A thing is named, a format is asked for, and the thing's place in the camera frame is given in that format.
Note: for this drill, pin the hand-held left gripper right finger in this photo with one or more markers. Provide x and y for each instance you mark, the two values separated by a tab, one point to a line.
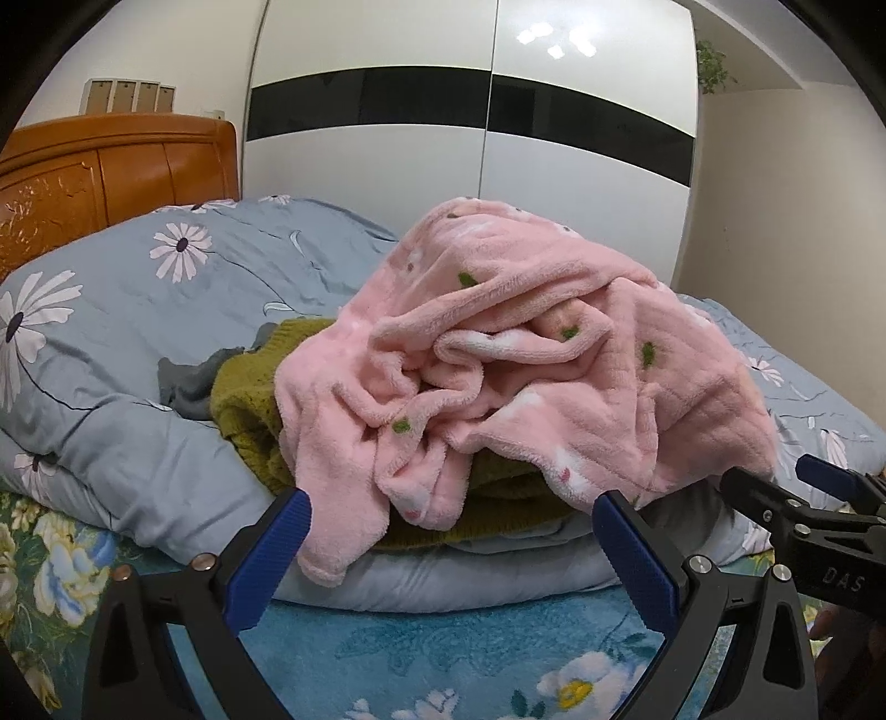
637	561

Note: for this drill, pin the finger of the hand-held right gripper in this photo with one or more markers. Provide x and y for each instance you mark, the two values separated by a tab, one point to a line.
830	478
758	495

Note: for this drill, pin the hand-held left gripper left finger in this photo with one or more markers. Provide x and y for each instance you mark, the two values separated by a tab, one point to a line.
266	561

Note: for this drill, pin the pink fleece garment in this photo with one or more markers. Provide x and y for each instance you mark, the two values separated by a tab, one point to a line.
526	374

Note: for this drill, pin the person's right hand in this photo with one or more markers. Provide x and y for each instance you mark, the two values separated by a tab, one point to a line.
834	633

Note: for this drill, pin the olive green knit sweater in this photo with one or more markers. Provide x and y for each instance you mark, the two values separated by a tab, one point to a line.
249	408

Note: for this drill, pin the teal floral bed sheet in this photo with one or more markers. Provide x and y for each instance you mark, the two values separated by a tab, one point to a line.
429	658

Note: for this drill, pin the grey garment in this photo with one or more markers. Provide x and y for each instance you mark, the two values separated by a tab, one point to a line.
187	381

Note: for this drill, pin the blue daisy print duvet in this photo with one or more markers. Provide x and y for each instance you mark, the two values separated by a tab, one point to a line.
138	298

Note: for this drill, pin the wooden headboard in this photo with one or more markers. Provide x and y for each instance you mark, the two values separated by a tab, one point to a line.
104	180

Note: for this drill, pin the green potted plant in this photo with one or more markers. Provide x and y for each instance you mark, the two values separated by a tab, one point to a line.
713	66

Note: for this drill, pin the white wardrobe with black stripe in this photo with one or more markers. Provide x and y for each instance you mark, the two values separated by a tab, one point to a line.
484	124

